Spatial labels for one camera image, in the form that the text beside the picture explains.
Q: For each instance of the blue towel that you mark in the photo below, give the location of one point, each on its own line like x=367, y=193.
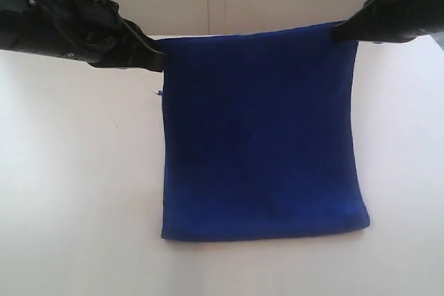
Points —
x=258, y=138

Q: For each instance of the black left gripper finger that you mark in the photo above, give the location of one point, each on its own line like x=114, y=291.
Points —
x=146, y=53

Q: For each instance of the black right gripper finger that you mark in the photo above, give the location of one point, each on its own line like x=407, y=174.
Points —
x=361, y=27

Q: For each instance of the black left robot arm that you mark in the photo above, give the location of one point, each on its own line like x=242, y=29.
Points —
x=17, y=29

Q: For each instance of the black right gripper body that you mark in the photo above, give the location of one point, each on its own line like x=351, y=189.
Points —
x=401, y=21

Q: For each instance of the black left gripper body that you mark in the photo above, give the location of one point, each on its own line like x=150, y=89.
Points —
x=90, y=31

